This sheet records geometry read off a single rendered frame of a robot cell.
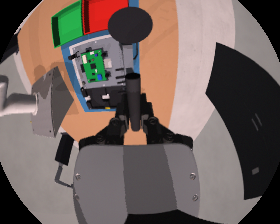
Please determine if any green circuit board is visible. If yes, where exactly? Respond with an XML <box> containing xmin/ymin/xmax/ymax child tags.
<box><xmin>81</xmin><ymin>49</ymin><xmax>107</xmax><ymax>83</ymax></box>

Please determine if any green bin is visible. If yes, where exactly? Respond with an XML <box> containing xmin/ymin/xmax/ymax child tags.
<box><xmin>51</xmin><ymin>0</ymin><xmax>85</xmax><ymax>49</ymax></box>

